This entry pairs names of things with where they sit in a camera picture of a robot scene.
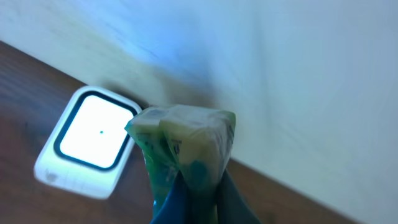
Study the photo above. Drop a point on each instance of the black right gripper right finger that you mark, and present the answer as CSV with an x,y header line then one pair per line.
x,y
231,207

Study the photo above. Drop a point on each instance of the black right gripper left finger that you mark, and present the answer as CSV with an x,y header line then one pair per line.
x,y
177,206

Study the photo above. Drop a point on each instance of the teal gum box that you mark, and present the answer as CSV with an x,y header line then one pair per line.
x,y
190,140

